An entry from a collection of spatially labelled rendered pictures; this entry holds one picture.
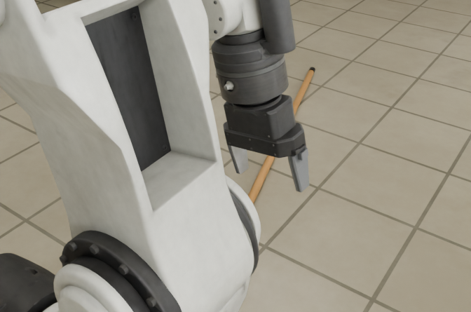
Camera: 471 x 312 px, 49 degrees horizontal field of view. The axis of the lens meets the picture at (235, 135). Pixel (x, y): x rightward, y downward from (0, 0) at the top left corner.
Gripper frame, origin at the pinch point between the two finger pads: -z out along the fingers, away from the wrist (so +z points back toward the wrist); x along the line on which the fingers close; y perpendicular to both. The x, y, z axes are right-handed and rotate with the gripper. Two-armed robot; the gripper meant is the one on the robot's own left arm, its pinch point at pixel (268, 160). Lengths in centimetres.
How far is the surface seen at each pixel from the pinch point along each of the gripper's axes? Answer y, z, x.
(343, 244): 44, -56, -19
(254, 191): 44, -48, -48
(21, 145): 15, -34, -125
